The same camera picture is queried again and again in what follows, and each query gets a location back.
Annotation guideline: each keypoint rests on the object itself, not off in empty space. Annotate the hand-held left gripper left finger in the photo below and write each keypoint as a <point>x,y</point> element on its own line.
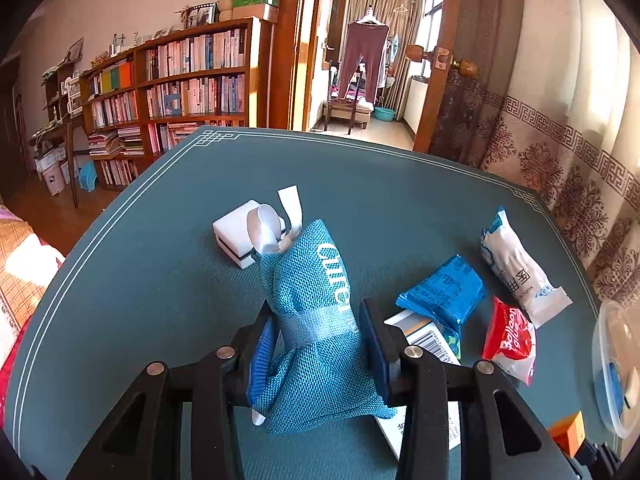
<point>260,360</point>

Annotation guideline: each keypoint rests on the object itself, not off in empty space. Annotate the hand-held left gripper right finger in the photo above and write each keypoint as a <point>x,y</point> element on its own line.
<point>375,350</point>

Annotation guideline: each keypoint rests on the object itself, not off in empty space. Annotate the white barcode carton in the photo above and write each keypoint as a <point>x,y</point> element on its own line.
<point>435,345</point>

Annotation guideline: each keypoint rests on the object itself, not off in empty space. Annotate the blue foil packet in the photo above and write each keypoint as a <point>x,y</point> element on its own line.
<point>440,295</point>

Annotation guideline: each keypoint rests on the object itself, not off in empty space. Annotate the white medical packet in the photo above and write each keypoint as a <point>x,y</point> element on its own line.
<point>510,265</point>

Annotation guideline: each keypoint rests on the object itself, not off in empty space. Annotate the clear plastic container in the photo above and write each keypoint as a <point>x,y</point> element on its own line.
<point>607,340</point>

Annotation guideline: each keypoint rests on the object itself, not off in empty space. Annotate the white box with black band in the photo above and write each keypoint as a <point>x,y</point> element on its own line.
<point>230,232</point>

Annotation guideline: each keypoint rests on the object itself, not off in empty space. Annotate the green table mat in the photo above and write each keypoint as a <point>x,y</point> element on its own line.
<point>150,285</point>

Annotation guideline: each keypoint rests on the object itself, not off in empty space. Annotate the red and white packet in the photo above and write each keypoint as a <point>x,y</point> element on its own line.
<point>510,340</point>

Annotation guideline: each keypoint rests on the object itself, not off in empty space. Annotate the small orange box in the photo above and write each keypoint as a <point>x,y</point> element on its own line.
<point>567,432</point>

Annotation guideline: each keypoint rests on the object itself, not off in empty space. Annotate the blue plastic basin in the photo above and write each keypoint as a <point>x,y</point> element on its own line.
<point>383,114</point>

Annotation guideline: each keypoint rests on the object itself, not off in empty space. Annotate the wooden chair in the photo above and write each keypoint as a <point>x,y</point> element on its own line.
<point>342,107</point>

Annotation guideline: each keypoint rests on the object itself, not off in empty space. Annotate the orange patterned blanket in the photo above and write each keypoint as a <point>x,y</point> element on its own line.
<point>20,270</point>

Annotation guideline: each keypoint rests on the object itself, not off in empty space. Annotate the white storage bin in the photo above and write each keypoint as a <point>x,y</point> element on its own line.
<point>52,180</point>

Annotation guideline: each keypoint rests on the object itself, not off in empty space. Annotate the wooden side desk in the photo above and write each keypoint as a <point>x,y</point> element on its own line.
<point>70,130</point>

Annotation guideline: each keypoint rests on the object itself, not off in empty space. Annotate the brass wooden doorknob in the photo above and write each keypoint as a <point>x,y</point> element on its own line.
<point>417,53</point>

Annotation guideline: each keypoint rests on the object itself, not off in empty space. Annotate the wooden bookshelf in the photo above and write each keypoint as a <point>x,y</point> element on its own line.
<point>141,85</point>

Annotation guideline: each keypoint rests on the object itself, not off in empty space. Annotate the hanging purple pants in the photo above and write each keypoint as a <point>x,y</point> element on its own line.
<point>362,45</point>

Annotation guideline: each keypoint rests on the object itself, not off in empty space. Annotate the cream patterned curtain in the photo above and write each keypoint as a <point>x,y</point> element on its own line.
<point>565,110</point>

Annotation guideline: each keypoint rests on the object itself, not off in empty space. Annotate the rows of shelved books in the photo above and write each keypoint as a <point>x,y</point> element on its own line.
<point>200,55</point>

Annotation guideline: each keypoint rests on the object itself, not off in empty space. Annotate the beige pleated curtain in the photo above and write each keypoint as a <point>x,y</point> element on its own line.
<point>400,25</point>

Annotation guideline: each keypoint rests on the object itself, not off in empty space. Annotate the small wooden shelf unit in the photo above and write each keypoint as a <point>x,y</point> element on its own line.
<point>62,90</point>

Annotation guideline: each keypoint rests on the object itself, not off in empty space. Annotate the window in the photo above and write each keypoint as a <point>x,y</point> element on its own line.
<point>432,20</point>

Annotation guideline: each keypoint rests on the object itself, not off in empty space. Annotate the wooden door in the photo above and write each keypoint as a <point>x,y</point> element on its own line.
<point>440,10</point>

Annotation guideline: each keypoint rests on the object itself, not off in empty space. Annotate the green cardboard box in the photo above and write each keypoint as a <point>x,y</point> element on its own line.
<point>256,0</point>

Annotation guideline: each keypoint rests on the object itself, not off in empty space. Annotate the wooden door frame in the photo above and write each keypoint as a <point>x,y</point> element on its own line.
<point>290,45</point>

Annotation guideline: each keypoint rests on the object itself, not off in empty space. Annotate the photo frame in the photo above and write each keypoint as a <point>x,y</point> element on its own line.
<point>205,15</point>

